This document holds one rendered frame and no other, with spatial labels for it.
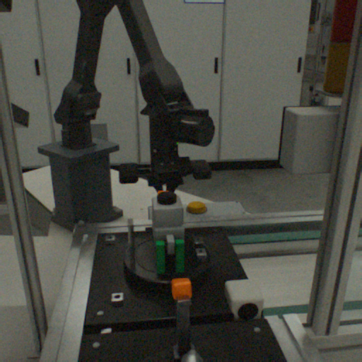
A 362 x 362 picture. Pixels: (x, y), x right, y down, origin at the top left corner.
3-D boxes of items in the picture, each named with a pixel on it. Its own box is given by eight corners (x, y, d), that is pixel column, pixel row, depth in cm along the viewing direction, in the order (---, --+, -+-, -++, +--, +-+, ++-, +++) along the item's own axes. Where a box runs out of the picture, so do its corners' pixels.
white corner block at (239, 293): (223, 302, 54) (224, 279, 53) (252, 300, 55) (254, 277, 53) (230, 325, 50) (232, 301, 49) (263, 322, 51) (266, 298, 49)
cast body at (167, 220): (152, 227, 60) (150, 187, 58) (178, 225, 61) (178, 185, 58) (155, 255, 53) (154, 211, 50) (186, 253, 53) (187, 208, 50)
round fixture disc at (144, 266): (124, 244, 65) (124, 235, 65) (202, 240, 67) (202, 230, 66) (123, 297, 52) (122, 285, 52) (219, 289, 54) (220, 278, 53)
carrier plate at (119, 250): (98, 242, 70) (97, 232, 69) (222, 234, 73) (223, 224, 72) (85, 337, 48) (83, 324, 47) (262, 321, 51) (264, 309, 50)
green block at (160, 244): (156, 269, 55) (155, 240, 53) (164, 269, 55) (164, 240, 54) (157, 274, 54) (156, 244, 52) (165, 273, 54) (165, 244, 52)
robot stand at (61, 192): (90, 201, 109) (83, 134, 101) (124, 215, 100) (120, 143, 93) (46, 218, 98) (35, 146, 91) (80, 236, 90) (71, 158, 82)
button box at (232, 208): (148, 228, 85) (147, 204, 83) (237, 223, 88) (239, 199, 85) (150, 244, 79) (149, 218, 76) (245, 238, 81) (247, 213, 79)
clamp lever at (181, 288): (174, 346, 41) (170, 278, 41) (191, 345, 41) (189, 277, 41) (177, 362, 37) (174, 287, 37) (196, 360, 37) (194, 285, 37)
